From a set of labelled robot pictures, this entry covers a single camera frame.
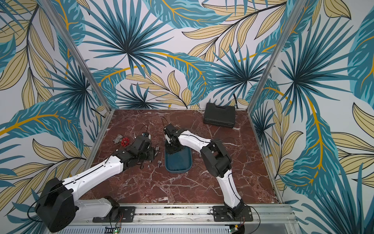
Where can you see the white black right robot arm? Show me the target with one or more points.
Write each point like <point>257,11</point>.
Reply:
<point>216,159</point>

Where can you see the aluminium corner post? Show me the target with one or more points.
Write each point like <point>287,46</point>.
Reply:
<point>52,14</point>
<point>277,50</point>

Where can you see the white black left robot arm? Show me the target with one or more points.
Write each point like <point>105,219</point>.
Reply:
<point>60,203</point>

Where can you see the aluminium left corner post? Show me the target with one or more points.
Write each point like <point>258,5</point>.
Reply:
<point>52,14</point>

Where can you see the teal plastic storage box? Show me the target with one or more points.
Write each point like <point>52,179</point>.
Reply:
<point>178,162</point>

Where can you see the aluminium front rail frame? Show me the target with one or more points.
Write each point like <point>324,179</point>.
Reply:
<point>193,219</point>

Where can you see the black plastic tool case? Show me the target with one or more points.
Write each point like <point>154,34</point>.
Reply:
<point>222,116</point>

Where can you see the grey valve with red handwheel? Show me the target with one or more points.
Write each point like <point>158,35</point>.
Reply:
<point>124,141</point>

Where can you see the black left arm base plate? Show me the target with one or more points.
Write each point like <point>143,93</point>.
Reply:
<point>123,214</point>

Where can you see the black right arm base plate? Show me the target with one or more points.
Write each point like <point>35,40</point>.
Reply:
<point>226,214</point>

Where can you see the aluminium right corner post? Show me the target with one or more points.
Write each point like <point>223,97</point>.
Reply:
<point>277,50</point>

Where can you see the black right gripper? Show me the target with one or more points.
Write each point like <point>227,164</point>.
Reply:
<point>173,143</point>

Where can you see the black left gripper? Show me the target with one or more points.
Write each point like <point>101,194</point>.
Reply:
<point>152,151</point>

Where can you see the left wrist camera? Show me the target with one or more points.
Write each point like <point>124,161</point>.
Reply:
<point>142,142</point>

